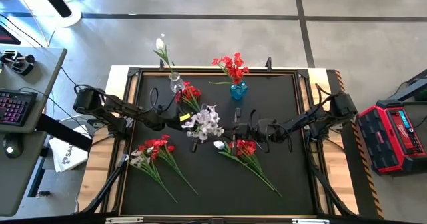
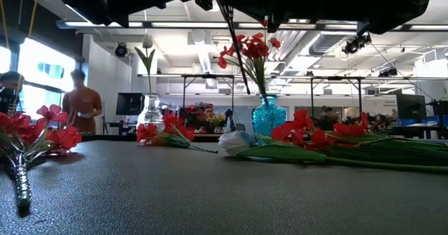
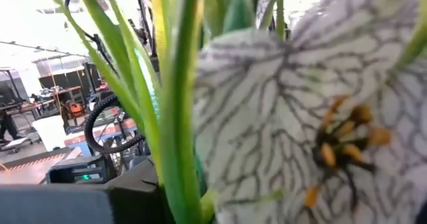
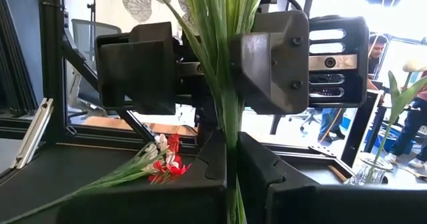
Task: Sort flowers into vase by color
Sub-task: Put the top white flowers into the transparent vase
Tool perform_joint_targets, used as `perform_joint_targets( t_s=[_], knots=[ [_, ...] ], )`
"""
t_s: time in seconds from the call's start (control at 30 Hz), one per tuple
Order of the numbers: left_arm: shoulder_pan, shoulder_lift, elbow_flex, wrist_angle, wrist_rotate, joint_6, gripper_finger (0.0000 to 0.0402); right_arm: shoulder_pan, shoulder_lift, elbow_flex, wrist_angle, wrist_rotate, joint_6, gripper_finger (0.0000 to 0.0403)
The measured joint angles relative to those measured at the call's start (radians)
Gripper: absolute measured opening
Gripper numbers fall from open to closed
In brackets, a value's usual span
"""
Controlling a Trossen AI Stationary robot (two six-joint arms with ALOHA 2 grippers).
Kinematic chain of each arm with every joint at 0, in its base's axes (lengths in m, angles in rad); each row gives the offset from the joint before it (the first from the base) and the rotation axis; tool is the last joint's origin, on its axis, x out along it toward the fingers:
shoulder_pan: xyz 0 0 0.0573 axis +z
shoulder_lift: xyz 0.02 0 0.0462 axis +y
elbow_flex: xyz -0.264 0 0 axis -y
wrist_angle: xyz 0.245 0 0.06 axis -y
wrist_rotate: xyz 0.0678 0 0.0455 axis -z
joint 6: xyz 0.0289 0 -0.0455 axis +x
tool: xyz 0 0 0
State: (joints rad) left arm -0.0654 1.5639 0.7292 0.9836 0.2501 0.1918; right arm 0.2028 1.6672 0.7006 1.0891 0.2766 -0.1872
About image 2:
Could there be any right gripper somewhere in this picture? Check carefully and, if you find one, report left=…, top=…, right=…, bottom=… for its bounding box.
left=213, top=0, right=291, bottom=33

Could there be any red artificial flower bunch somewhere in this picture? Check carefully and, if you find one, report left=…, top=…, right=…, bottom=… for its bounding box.
left=0, top=104, right=83, bottom=210
left=217, top=20, right=283, bottom=98
left=271, top=108, right=448, bottom=168
left=135, top=113, right=220, bottom=155

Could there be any white artificial tulip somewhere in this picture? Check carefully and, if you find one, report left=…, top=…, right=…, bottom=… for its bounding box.
left=218, top=130, right=448, bottom=176
left=134, top=34, right=157, bottom=95

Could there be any blue glass vase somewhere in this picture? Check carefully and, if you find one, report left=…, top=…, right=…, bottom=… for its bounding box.
left=251, top=94, right=287, bottom=138

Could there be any clear glass vase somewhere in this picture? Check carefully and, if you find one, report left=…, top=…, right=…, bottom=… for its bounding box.
left=136, top=92, right=165, bottom=145

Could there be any ceiling light strip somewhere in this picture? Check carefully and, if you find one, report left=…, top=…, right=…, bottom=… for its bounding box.
left=55, top=20, right=448, bottom=32

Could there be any person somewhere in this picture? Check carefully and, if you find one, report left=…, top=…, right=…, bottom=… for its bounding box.
left=62, top=69, right=103, bottom=135
left=197, top=104, right=216, bottom=134
left=0, top=70, right=25, bottom=116
left=316, top=105, right=339, bottom=131

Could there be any black computer monitor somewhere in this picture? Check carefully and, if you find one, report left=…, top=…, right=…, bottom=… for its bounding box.
left=115, top=92, right=145, bottom=116
left=396, top=94, right=427, bottom=120

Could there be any yellow flower bunch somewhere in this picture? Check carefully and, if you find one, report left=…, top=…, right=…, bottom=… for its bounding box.
left=209, top=113, right=227, bottom=128

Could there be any blue storage bin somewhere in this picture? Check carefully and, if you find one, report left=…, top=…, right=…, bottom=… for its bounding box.
left=398, top=115, right=448, bottom=127

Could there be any black station frame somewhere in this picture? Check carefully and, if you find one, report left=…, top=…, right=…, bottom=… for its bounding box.
left=309, top=76, right=363, bottom=117
left=181, top=73, right=235, bottom=124

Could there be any black overhead camera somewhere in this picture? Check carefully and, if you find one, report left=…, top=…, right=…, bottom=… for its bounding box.
left=377, top=66, right=398, bottom=78
left=342, top=34, right=372, bottom=56

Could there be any yellow hanging cable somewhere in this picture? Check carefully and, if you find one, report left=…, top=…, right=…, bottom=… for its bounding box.
left=27, top=0, right=40, bottom=38
left=0, top=0, right=10, bottom=50

